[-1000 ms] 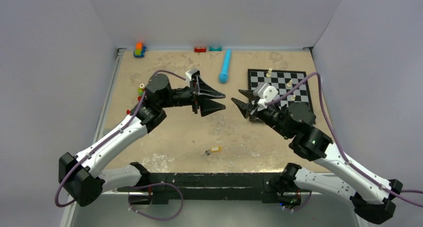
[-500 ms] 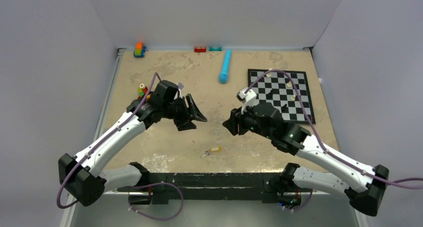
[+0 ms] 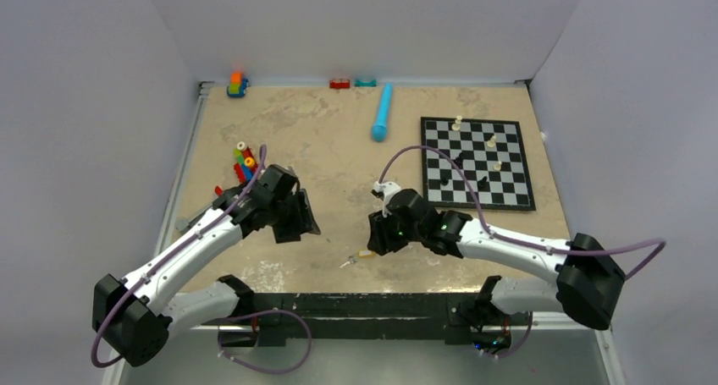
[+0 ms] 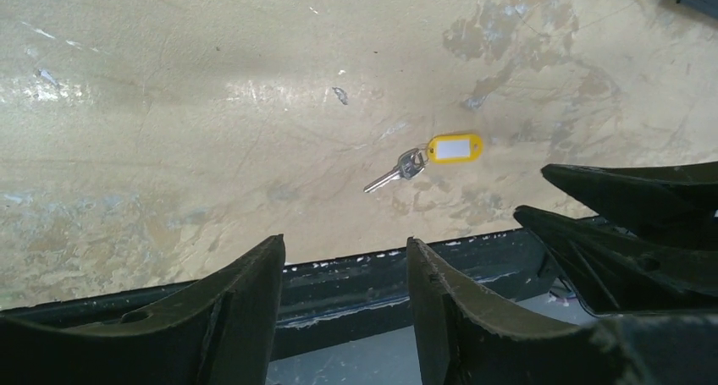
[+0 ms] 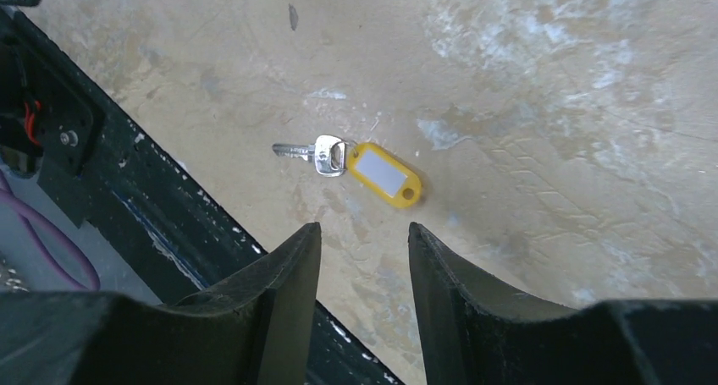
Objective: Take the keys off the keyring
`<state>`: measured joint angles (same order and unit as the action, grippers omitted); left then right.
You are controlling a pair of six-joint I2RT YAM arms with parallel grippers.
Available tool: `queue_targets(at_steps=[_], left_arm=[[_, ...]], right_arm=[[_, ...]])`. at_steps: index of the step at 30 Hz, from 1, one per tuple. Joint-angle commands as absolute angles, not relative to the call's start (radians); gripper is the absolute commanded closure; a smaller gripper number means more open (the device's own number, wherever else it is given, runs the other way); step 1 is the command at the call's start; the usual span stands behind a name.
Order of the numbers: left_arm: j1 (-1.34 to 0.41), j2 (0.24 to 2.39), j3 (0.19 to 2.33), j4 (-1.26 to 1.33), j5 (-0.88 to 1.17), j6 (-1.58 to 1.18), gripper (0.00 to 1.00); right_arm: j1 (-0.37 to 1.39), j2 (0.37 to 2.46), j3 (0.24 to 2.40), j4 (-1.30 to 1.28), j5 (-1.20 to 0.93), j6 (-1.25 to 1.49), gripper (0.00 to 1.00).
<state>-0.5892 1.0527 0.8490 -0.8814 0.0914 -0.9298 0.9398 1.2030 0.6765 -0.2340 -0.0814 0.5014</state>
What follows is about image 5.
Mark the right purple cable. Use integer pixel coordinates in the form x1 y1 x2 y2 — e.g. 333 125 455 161
0 172 102 292

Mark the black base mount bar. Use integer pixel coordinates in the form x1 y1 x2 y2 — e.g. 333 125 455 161
1 8 398 384

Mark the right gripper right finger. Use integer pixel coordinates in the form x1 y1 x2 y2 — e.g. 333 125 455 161
408 223 717 384

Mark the yellow key tag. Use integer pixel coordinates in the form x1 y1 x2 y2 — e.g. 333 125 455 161
345 142 423 209

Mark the silver keyring with keys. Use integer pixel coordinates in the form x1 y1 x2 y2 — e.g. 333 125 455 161
272 135 347 178

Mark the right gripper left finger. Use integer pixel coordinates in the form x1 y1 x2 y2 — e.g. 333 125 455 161
1 223 321 384

